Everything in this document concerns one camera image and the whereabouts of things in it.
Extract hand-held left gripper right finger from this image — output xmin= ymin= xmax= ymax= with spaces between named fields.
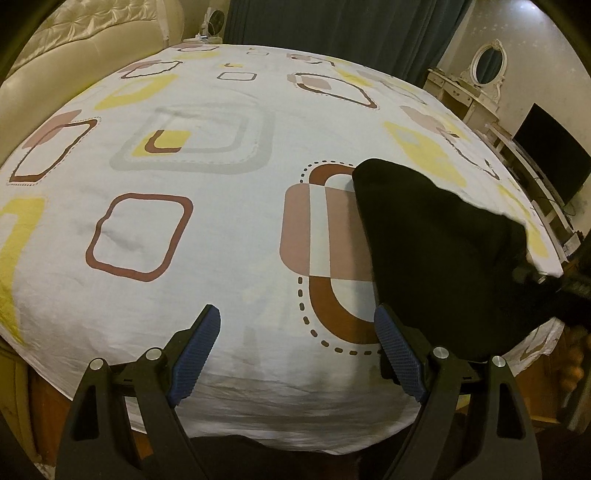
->
xmin=373 ymin=302 xmax=541 ymax=480

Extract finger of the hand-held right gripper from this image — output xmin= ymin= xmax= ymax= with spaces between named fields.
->
xmin=514 ymin=263 xmax=561 ymax=286

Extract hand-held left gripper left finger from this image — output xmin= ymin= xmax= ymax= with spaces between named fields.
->
xmin=55 ymin=304 xmax=221 ymax=480

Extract black pants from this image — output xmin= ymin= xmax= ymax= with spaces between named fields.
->
xmin=352 ymin=158 xmax=573 ymax=363

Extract white television stand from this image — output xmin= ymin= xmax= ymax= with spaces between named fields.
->
xmin=488 ymin=122 xmax=583 ymax=260

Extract wooden cabinet with knobs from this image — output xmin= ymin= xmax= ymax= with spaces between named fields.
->
xmin=551 ymin=323 xmax=591 ymax=418

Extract black flat television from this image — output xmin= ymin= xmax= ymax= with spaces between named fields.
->
xmin=512 ymin=102 xmax=591 ymax=205

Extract patterned white bed sheet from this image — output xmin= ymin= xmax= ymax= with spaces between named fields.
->
xmin=0 ymin=42 xmax=565 ymax=452

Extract white dressing table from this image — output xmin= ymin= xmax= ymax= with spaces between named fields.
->
xmin=424 ymin=67 xmax=503 ymax=126

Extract oval white vanity mirror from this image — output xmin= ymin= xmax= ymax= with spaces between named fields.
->
xmin=464 ymin=39 xmax=509 ymax=101

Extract teal curtain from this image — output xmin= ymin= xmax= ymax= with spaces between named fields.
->
xmin=226 ymin=0 xmax=468 ymax=85

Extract small white fan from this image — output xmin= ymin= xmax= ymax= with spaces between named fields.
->
xmin=199 ymin=8 xmax=228 ymax=43

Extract cream tufted headboard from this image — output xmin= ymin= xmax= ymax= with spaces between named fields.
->
xmin=0 ymin=0 xmax=186 ymax=95

